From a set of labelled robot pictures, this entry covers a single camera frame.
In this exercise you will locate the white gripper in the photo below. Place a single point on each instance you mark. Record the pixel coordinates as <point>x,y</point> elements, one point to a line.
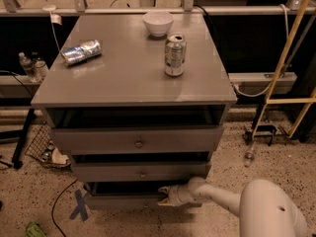
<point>178,196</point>

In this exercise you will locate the grey bottom drawer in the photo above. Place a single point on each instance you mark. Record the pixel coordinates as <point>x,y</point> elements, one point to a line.
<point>126,195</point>

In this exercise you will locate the grey drawer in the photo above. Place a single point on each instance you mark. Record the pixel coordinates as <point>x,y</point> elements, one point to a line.
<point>122,140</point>
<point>126,195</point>
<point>139,171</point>

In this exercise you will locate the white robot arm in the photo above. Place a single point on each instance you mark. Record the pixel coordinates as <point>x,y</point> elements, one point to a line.
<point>263,208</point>

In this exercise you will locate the grey middle drawer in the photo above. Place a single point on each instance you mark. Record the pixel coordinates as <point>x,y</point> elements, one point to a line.
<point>139,171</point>

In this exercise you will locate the grey top drawer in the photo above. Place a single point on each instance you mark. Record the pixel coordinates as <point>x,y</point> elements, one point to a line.
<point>122,140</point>

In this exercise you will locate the grey drawer cabinet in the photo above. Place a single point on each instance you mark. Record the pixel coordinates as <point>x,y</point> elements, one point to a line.
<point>126,86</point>

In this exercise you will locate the blue tape cross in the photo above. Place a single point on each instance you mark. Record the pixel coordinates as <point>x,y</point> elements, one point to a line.
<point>80,209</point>

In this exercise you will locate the water bottle on floor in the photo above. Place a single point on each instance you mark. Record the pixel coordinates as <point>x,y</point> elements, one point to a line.
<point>249,155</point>

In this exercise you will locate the black clamp stand base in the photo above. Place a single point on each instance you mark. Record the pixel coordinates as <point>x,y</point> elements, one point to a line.
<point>269,131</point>

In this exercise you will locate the green crumpled wrapper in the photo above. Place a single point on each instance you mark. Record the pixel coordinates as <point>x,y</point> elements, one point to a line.
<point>34,230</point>

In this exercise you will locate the upright green soda can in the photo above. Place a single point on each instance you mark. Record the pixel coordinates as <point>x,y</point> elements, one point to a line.
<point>175,54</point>

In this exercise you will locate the black tripod leg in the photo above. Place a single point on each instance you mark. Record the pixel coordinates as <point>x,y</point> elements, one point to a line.
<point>16,159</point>

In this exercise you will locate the crushed blue soda can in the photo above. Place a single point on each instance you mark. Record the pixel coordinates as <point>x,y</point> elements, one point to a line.
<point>83,51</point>

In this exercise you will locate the white bowl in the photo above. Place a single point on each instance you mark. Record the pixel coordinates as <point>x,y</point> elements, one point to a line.
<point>158,23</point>

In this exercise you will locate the clear water bottle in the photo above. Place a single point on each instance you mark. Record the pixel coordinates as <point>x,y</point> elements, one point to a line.
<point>28,67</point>
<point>40,65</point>

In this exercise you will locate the clear water bottle left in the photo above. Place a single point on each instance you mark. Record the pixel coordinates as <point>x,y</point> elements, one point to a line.
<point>28,67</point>

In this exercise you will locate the wire basket with trash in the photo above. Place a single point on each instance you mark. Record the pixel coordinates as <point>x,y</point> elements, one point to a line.
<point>43,149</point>

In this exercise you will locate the metal railing frame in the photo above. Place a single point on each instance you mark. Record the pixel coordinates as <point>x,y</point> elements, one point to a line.
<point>158,0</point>

